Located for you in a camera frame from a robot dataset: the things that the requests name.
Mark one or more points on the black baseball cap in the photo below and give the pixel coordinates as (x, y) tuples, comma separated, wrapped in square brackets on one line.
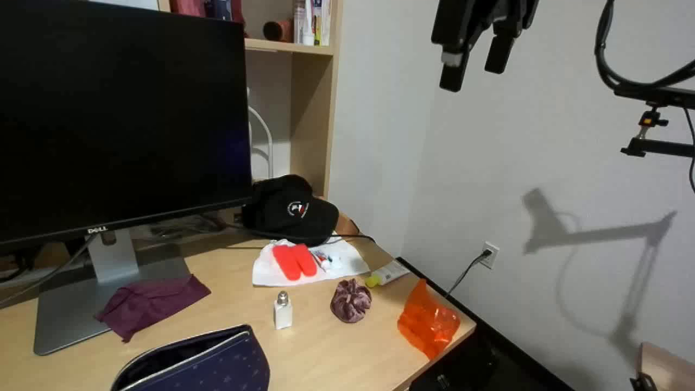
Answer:
[(290, 208)]

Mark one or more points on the navy zipper pouch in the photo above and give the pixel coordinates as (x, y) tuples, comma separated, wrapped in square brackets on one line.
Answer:
[(210, 366)]

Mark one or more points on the maroon scrunchie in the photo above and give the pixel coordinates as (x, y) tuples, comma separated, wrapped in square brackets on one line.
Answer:
[(350, 300)]

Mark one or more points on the white tube yellow cap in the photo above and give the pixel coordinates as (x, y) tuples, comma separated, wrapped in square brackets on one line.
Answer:
[(392, 271)]

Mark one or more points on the small white bottle silver cap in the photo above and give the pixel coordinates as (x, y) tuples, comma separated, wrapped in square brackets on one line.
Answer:
[(284, 315)]

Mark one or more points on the white paper towel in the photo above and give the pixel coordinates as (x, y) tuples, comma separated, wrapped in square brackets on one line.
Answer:
[(267, 271)]

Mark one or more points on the white wall outlet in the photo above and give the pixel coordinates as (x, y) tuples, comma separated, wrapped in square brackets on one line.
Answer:
[(491, 256)]

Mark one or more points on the black computer monitor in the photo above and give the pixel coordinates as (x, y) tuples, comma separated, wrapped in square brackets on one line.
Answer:
[(122, 108)]

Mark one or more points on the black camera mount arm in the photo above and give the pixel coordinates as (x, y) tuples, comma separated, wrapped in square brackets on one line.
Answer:
[(658, 147)]

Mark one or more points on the orange plastic bag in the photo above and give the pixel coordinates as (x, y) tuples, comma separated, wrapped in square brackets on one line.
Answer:
[(426, 321)]

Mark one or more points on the white printed box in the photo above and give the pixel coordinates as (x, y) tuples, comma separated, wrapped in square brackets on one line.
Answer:
[(325, 22)]

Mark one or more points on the silver monitor stand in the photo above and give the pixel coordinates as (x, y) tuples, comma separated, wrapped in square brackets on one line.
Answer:
[(112, 256)]

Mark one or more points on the wooden shelf unit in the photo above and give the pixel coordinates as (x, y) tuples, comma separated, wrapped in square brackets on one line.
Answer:
[(315, 108)]

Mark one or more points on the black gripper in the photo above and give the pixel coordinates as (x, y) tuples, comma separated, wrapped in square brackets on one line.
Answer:
[(479, 17)]

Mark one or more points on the purple cloth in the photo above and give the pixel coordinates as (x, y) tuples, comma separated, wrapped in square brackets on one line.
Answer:
[(144, 300)]

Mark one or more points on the light wooden side table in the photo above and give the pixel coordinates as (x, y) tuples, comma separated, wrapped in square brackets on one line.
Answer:
[(674, 370)]

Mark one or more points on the dark round roll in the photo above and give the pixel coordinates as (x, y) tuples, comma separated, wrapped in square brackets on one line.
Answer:
[(275, 30)]

